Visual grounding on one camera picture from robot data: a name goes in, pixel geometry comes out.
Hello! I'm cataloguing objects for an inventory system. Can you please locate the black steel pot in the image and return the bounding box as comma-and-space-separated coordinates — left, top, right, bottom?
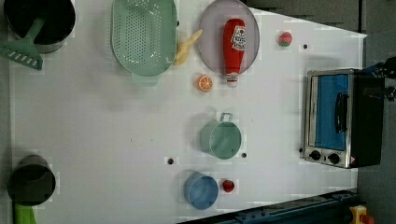
3, 0, 77, 54

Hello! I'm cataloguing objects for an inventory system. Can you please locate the green slotted spatula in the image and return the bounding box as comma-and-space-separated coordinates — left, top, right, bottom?
1, 18, 45, 71

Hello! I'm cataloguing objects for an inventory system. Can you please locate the black cylindrical container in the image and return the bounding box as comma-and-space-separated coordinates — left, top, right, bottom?
7, 155, 56, 206

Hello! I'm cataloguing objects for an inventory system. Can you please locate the red plush ketchup bottle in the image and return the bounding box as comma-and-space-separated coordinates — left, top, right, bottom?
223, 19, 247, 87

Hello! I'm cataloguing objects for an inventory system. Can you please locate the green metal cup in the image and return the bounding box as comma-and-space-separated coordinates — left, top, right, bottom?
200, 112, 242, 160

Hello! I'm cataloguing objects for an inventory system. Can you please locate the yellow toy banana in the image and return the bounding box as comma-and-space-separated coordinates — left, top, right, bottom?
173, 29, 204, 66

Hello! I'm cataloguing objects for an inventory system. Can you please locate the blue metal rail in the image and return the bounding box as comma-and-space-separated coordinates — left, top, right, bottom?
178, 190, 360, 224

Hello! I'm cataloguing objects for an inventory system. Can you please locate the silver toaster oven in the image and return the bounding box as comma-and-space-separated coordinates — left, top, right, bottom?
304, 69, 385, 169

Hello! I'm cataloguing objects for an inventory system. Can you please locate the orange slice toy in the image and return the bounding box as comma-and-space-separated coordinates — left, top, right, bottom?
196, 75, 213, 92

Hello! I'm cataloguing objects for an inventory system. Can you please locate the green plastic utensil handle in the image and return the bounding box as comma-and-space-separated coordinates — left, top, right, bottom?
14, 203, 37, 224

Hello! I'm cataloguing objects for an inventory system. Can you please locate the green perforated colander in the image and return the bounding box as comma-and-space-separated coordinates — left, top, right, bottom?
111, 0, 177, 87

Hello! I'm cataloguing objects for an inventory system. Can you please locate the yellow red emergency button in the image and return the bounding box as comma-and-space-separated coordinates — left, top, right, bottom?
349, 205, 375, 224

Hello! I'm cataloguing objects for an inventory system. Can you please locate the grey round plate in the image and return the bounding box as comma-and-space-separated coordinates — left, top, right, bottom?
198, 0, 260, 75

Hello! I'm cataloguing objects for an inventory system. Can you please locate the red toy strawberry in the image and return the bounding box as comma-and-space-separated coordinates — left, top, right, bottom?
222, 180, 234, 192

